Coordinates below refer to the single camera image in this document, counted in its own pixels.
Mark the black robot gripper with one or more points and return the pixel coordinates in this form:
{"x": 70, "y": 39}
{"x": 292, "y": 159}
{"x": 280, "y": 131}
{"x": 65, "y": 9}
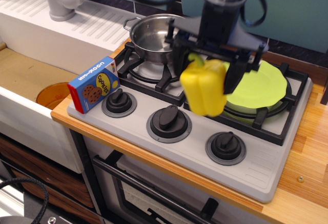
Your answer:
{"x": 217, "y": 34}

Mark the yellow toy bell pepper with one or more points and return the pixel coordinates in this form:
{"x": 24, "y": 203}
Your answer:
{"x": 203, "y": 84}

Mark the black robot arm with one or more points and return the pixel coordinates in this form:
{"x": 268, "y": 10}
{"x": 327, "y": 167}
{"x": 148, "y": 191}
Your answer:
{"x": 218, "y": 33}

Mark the light green plate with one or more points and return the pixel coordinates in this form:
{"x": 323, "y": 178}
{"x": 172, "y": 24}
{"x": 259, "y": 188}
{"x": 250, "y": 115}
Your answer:
{"x": 262, "y": 88}

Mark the stainless steel pot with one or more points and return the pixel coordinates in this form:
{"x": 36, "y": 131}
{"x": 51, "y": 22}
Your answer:
{"x": 148, "y": 35}

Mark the middle black stove knob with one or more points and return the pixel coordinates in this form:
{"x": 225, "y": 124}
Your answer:
{"x": 169, "y": 125}

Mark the black stove knob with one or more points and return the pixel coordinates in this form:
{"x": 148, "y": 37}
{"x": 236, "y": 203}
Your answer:
{"x": 226, "y": 148}
{"x": 119, "y": 104}
{"x": 169, "y": 125}

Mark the grey toy stove top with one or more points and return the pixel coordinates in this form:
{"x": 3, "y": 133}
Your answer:
{"x": 256, "y": 176}

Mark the right black stove knob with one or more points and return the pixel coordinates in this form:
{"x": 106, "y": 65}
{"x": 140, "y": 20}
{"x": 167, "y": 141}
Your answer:
{"x": 226, "y": 148}

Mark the left black stove knob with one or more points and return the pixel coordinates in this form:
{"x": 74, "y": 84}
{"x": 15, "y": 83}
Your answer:
{"x": 119, "y": 104}

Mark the left black burner grate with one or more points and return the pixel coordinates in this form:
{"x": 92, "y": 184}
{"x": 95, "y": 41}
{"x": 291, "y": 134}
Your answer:
{"x": 157, "y": 81}

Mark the black burner grate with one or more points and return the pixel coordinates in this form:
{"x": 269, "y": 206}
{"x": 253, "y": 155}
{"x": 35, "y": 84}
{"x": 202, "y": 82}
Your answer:
{"x": 157, "y": 81}
{"x": 276, "y": 124}

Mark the right black burner grate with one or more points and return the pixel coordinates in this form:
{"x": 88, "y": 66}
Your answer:
{"x": 276, "y": 124}

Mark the blue cookie box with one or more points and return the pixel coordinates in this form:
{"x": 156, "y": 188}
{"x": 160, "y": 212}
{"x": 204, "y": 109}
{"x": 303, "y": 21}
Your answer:
{"x": 95, "y": 84}

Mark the orange plastic bowl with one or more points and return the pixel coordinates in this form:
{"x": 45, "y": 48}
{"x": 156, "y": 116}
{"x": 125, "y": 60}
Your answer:
{"x": 51, "y": 96}

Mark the oven door window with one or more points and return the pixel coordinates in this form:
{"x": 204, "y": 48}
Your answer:
{"x": 143, "y": 208}

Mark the white toy sink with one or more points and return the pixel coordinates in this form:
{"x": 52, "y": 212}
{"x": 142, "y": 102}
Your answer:
{"x": 37, "y": 52}

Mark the brown wooden drawer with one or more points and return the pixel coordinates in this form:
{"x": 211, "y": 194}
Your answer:
{"x": 67, "y": 190}

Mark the black oven door handle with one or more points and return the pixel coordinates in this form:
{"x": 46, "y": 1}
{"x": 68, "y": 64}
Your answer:
{"x": 109, "y": 165}

